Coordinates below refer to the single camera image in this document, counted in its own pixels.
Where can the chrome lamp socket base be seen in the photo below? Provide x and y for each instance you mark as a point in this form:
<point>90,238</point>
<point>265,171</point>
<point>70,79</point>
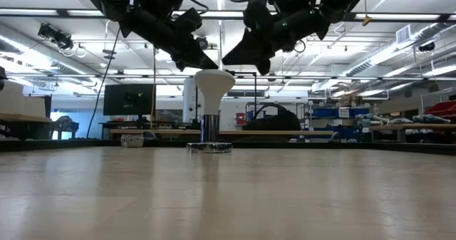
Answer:
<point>209,146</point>

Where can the white cardboard boxes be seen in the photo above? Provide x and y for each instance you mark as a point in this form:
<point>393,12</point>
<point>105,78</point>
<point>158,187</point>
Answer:
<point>14,101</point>

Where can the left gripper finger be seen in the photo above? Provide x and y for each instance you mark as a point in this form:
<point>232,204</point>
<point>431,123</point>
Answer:
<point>195,49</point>
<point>190,62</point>

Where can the white flood lightbulb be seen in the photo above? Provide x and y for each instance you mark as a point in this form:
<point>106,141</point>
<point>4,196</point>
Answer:
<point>213,87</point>

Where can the black aluminium table frame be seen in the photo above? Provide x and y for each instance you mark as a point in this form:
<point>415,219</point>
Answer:
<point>320,146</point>

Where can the wooden side table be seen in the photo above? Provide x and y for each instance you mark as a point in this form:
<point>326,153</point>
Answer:
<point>21,120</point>

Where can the black overhead rig beam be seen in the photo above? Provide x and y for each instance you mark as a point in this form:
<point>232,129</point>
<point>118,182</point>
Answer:
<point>392,16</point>

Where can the white ceiling air vent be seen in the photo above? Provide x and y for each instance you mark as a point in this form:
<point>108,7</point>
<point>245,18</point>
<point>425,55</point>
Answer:
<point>403,34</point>

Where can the black computer monitor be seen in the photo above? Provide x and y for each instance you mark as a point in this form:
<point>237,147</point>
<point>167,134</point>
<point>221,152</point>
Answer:
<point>128,99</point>

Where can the small white patterned bowl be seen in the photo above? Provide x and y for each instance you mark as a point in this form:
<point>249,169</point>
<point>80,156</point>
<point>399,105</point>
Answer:
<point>132,141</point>

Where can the black duffel bag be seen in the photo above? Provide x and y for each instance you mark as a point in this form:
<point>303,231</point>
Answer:
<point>274,120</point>

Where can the light wood desk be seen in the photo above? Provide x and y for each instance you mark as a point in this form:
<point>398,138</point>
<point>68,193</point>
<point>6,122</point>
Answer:
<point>171,132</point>

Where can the yellow hanging tag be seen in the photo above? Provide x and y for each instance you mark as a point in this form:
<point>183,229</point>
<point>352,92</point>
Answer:
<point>367,20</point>

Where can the blue storage bins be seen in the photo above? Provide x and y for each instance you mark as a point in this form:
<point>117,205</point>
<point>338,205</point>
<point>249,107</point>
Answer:
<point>338,112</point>

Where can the wooden workbench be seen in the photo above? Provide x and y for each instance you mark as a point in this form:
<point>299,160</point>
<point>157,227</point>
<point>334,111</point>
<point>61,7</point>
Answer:
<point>413,127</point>

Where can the black ceiling-mounted camera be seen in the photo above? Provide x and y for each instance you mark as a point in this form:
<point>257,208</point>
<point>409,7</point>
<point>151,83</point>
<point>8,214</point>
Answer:
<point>57,37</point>

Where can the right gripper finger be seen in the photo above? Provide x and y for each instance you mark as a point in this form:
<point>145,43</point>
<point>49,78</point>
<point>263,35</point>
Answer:
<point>256,57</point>
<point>254,42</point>

